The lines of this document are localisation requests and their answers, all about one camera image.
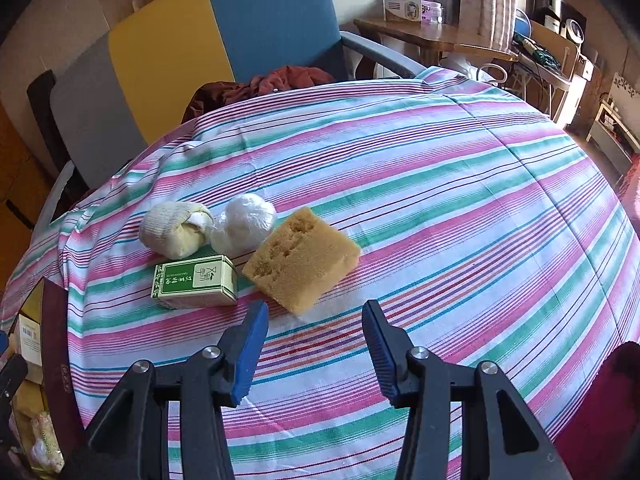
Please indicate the purple jar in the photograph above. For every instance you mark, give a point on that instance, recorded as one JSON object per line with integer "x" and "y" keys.
{"x": 431, "y": 12}

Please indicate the yellow sponge block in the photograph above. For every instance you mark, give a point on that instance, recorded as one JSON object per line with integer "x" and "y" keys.
{"x": 300, "y": 260}

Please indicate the yellow storage box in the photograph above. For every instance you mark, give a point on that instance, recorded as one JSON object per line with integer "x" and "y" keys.
{"x": 62, "y": 360}

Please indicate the white shelf unit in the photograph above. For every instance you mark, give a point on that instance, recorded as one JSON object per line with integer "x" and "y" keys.
{"x": 612, "y": 135}

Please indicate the striped curtain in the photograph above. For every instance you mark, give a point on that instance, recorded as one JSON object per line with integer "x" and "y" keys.
{"x": 480, "y": 0}

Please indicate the yellow cracker packet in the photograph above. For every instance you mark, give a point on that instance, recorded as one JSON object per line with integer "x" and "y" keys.
{"x": 47, "y": 442}

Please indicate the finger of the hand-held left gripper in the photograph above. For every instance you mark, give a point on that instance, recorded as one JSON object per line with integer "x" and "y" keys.
{"x": 12, "y": 372}

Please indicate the striped tablecloth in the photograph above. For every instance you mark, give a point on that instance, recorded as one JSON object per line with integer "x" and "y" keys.
{"x": 425, "y": 210}

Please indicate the dark red cloth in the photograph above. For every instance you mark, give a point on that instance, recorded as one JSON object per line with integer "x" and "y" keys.
{"x": 280, "y": 82}

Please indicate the rolled beige sock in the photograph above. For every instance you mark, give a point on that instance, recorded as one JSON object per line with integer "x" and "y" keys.
{"x": 170, "y": 232}

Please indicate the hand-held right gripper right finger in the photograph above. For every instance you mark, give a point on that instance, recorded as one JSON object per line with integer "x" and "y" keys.
{"x": 382, "y": 355}

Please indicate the pink patterned blanket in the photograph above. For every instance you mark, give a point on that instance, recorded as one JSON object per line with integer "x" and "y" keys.
{"x": 631, "y": 185}

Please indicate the wooden desk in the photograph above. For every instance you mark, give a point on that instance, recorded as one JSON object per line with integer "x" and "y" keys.
{"x": 425, "y": 37}

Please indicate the wooden cabinet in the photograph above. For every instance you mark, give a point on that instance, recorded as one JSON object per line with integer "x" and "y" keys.
{"x": 555, "y": 75}

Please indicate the cream cardboard box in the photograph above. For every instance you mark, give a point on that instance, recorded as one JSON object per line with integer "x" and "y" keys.
{"x": 30, "y": 337}

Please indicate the dark red clothing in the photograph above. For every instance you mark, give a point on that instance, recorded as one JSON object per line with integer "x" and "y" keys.
{"x": 615, "y": 410}

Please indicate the small pale green box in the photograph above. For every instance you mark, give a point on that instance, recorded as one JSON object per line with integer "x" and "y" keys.
{"x": 195, "y": 280}

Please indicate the grey yellow blue chair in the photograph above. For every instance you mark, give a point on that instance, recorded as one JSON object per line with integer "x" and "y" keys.
{"x": 165, "y": 55}

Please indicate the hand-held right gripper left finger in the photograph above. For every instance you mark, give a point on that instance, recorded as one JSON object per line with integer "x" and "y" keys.
{"x": 250, "y": 355}

